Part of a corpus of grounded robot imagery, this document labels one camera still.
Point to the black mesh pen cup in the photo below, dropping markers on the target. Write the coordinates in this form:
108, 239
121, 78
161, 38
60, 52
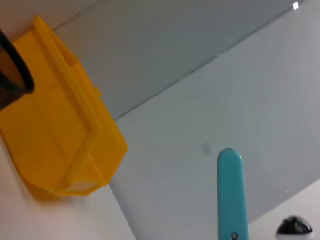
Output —
15, 75

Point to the blue teal scissors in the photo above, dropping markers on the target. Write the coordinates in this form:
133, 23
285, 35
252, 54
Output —
231, 195

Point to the yellow plastic bin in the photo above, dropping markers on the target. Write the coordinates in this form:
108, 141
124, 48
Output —
57, 130

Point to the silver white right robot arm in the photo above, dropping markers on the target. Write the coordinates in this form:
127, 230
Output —
295, 228

